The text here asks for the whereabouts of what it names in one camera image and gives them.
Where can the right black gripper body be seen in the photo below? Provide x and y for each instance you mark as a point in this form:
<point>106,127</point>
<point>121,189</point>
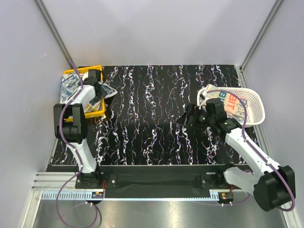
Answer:
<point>201,118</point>

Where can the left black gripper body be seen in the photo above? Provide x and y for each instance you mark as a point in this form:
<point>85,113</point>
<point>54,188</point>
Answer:
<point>99,94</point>

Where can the blue white patterned towel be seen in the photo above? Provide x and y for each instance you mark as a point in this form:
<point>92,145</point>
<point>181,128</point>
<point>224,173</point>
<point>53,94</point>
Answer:
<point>70,83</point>

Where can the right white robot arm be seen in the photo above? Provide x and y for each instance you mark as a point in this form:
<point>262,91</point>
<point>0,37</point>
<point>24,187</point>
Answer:
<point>271,185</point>

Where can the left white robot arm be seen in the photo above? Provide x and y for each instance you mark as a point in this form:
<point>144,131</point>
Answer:
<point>70,126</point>

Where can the folded colourful lettered towel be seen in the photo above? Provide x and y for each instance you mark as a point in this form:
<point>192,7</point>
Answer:
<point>232,105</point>

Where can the yellow plastic bin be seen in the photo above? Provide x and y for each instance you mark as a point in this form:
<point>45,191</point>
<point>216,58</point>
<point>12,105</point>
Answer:
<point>84,87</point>

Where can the pile of orange grey cloths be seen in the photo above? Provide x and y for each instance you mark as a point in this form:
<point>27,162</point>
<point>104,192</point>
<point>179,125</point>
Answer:
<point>94,106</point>

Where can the white plastic basket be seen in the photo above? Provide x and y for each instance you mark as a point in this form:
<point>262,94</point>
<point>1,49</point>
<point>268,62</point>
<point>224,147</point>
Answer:
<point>251,101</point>

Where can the black marble pattern mat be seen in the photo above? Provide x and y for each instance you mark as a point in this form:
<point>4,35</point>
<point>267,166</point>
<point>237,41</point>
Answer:
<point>139,127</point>

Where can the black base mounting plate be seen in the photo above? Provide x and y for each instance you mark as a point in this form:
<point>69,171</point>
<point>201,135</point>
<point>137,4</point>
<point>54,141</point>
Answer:
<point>157,182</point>

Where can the aluminium frame rail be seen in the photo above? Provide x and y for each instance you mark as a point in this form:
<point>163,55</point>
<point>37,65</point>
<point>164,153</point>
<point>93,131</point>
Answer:
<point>53,181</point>

